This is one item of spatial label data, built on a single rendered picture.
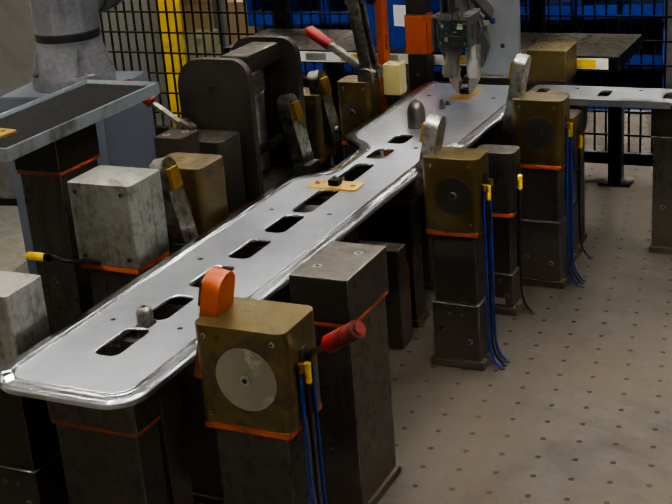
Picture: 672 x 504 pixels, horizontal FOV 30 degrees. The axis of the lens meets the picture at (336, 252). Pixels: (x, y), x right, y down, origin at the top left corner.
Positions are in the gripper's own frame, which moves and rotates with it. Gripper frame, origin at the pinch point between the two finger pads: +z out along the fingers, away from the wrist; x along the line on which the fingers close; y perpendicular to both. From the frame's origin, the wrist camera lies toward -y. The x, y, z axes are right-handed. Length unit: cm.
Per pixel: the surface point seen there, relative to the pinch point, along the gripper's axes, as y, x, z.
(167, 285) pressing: 88, -9, 5
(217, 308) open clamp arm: 107, 10, -2
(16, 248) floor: -138, -231, 106
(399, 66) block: -6.6, -15.6, -1.4
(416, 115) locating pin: 13.9, -4.3, 2.2
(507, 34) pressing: -26.7, -0.4, -3.7
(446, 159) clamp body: 43.5, 12.1, 0.2
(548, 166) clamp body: 8.5, 17.7, 11.7
